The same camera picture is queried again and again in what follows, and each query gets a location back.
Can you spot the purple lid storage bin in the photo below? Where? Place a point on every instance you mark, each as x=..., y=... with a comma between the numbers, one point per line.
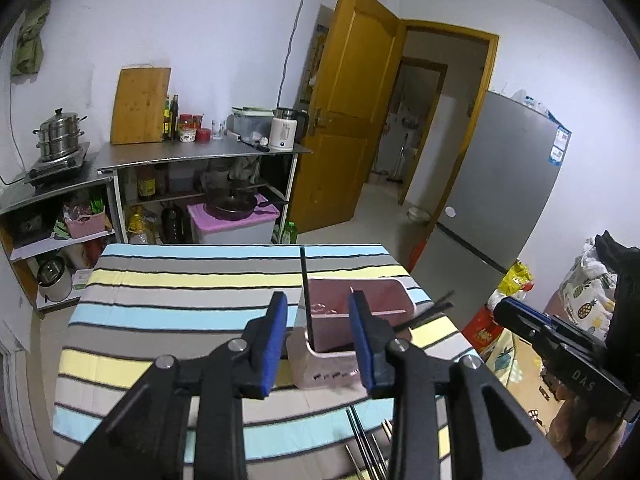
x=255, y=229

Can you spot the yellow snack bag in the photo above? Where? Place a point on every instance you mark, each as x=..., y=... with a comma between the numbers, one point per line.
x=517, y=282

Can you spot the red cardboard box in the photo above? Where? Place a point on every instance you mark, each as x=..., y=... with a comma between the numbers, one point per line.
x=483, y=332

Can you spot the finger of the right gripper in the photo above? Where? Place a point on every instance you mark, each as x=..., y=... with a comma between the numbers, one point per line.
x=560, y=322
x=507, y=314

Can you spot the white rice cooker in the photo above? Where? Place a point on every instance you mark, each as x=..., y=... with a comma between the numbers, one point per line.
x=54, y=279

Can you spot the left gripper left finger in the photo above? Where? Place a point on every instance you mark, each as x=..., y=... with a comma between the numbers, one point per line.
x=144, y=435

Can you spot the pink plastic utensil caddy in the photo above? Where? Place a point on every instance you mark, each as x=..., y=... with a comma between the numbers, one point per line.
x=331, y=364

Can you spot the yellow wooden door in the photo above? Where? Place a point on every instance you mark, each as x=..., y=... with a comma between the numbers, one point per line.
x=356, y=75

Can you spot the green plastic bottle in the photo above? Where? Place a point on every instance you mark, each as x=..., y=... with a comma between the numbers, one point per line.
x=285, y=233

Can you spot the pineapple print fabric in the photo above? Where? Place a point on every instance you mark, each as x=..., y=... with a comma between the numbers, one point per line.
x=587, y=292

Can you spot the clear plastic storage box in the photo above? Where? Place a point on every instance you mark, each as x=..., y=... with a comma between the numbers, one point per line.
x=252, y=123

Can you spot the black chopstick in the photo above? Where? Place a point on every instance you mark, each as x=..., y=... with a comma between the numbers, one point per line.
x=440, y=306
x=364, y=448
x=306, y=296
x=388, y=430
x=379, y=458

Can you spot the steel kitchen shelf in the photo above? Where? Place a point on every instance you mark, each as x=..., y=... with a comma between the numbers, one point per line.
x=144, y=188

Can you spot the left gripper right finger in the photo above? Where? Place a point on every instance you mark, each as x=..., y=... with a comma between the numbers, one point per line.
x=490, y=434

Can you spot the wooden cutting board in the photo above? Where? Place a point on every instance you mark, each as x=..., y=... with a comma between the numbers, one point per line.
x=138, y=112

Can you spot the red lidded jar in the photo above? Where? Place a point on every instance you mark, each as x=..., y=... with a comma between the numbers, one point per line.
x=190, y=129

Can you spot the portable gas stove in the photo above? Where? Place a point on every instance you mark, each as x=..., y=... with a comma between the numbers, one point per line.
x=42, y=171

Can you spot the grey refrigerator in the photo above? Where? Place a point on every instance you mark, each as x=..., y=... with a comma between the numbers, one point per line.
x=503, y=184

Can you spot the white electric kettle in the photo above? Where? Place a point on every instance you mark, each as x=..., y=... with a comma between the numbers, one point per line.
x=287, y=126

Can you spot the green hanging cloth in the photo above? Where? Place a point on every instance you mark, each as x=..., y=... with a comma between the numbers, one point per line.
x=28, y=51

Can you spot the stainless steel steamer pot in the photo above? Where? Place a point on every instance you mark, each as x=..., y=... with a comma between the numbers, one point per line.
x=59, y=135

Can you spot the right hand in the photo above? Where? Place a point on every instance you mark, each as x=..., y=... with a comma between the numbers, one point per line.
x=586, y=442

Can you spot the pink small basket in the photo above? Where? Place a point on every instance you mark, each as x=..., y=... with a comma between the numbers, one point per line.
x=82, y=221

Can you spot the dark oil bottle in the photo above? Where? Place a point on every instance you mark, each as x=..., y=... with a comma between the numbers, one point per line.
x=170, y=117

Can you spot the black frying pan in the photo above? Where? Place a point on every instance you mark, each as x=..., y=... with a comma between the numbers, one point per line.
x=234, y=206

